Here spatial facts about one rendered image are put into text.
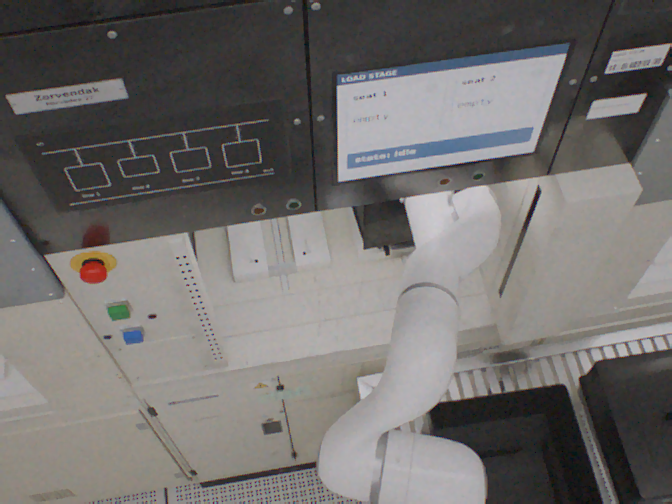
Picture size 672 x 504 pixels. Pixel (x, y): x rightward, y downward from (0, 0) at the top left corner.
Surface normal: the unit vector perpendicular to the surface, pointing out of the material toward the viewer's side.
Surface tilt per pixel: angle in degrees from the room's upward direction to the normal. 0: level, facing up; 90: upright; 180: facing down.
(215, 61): 90
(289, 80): 90
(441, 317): 38
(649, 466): 0
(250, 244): 0
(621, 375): 0
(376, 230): 85
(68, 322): 90
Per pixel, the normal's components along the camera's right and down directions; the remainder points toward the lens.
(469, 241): 0.44, 0.08
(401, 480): -0.10, 0.00
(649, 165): 0.18, 0.85
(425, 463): -0.01, -0.50
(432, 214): -0.38, -0.43
